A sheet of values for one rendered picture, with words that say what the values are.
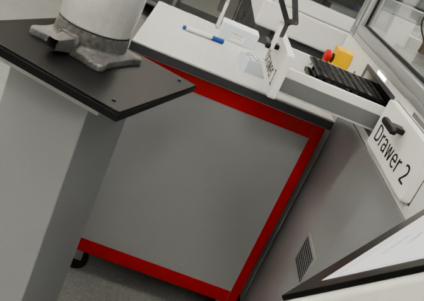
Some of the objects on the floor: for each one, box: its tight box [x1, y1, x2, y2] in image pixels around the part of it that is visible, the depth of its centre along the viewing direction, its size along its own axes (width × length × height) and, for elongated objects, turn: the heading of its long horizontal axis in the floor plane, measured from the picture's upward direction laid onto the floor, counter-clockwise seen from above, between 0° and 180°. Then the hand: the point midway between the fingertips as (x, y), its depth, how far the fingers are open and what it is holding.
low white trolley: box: [70, 1, 334, 301], centre depth 201 cm, size 58×62×76 cm
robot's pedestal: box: [0, 57, 126, 301], centre depth 142 cm, size 30×30×76 cm
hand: (245, 33), depth 141 cm, fingers open, 13 cm apart
